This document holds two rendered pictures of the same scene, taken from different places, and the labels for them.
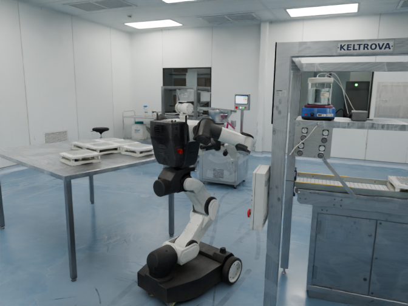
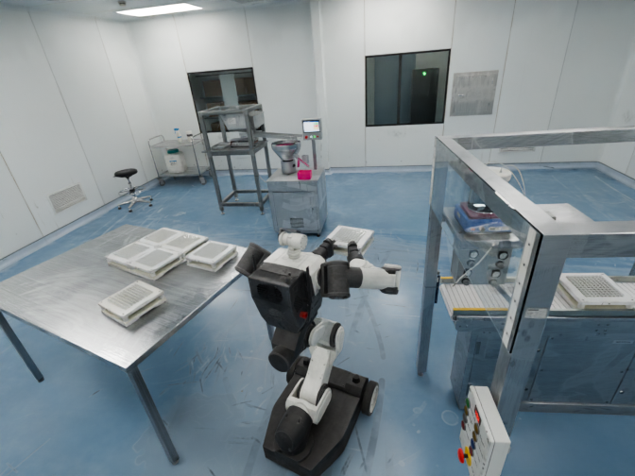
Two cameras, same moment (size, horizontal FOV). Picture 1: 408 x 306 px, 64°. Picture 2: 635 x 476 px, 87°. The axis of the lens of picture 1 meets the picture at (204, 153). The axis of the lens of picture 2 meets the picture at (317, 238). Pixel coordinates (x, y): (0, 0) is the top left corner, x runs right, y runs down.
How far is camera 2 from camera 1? 111 cm
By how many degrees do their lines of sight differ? 20
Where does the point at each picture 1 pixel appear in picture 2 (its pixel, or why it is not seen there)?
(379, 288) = (540, 394)
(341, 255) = not seen: hidden behind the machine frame
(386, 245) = (555, 357)
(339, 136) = (412, 142)
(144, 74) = (163, 84)
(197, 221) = (322, 359)
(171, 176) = (293, 343)
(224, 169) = (303, 216)
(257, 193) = (493, 462)
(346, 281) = not seen: hidden behind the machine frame
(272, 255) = not seen: outside the picture
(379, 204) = (558, 325)
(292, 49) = (574, 246)
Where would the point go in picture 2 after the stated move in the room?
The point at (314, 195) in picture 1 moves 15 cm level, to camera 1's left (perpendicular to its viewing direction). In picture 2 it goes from (478, 322) to (452, 329)
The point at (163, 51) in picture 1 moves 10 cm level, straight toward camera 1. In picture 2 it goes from (181, 48) to (181, 47)
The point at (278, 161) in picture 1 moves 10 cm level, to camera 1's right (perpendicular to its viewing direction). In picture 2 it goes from (513, 396) to (543, 387)
